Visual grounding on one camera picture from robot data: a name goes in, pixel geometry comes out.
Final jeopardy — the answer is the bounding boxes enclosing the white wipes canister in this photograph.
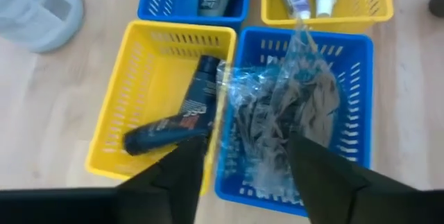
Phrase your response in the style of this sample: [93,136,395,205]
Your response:
[0,0,85,54]

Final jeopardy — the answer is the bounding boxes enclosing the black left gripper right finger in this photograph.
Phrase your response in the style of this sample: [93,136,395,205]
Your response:
[287,130,417,224]

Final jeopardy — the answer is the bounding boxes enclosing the black item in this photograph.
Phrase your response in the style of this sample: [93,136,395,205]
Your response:
[270,19,343,148]
[216,60,299,197]

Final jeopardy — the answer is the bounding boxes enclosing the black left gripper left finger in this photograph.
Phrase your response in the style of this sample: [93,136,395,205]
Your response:
[116,134,210,224]

